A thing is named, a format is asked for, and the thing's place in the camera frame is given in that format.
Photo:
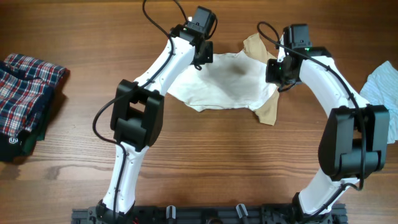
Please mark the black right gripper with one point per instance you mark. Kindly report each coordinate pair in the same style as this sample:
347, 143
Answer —
270, 75

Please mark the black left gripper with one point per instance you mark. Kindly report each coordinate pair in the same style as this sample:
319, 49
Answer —
208, 55

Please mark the white camouflage baby garment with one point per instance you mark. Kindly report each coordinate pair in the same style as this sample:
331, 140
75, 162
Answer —
231, 81

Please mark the plaid folded shorts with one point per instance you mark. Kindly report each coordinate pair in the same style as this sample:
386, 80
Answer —
28, 85

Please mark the dark green folded garment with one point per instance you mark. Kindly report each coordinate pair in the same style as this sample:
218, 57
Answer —
37, 134

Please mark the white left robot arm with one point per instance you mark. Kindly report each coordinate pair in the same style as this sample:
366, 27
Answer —
138, 109

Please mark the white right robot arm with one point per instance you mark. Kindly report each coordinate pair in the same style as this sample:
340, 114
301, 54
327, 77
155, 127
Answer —
354, 141

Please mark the light blue striped garment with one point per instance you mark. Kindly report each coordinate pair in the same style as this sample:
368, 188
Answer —
381, 89

